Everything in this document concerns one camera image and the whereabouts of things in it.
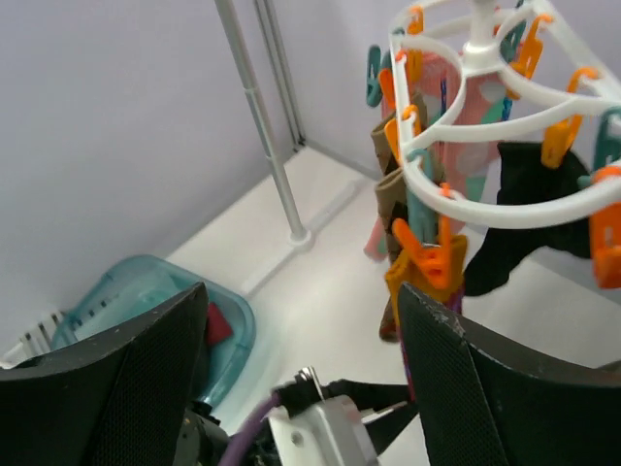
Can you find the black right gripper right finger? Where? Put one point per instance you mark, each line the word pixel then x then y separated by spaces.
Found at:
pixel 485 399

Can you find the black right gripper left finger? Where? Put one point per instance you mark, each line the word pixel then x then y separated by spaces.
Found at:
pixel 72 408

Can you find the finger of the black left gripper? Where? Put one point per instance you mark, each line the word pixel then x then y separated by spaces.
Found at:
pixel 392 401

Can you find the beige argyle sock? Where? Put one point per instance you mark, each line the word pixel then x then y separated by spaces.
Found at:
pixel 390 191

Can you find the pink patterned sock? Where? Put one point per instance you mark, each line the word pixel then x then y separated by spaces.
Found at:
pixel 466 164

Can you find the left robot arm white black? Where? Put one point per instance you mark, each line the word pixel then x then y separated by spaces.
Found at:
pixel 203 442

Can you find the teal plastic basin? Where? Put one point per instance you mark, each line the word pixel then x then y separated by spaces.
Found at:
pixel 153 314

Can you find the orange clothes peg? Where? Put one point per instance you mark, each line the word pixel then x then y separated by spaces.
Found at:
pixel 441 265

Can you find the teal clothes peg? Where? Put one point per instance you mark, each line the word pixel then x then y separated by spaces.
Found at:
pixel 422 220

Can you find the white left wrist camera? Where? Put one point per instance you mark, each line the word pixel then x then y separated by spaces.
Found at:
pixel 329 432

